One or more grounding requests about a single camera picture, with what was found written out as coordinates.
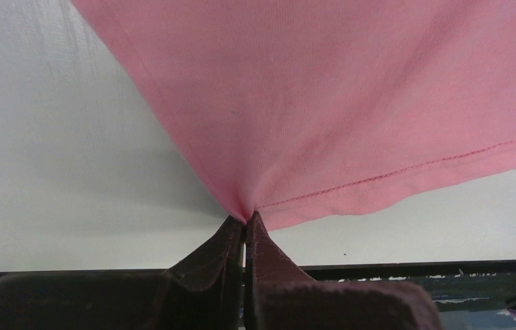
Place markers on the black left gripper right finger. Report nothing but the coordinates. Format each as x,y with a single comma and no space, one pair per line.
280,295

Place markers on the pink t-shirt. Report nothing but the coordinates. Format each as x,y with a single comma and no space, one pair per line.
299,110

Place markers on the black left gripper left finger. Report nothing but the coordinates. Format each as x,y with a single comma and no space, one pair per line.
202,291

